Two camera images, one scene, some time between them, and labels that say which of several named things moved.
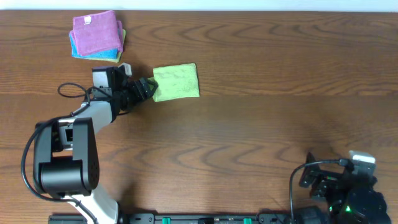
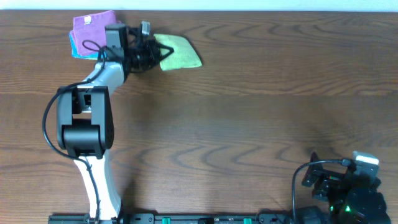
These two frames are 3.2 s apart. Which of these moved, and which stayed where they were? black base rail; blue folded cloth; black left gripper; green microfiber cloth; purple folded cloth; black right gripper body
Moved: black left gripper; green microfiber cloth
Stayed: black right gripper body; blue folded cloth; black base rail; purple folded cloth
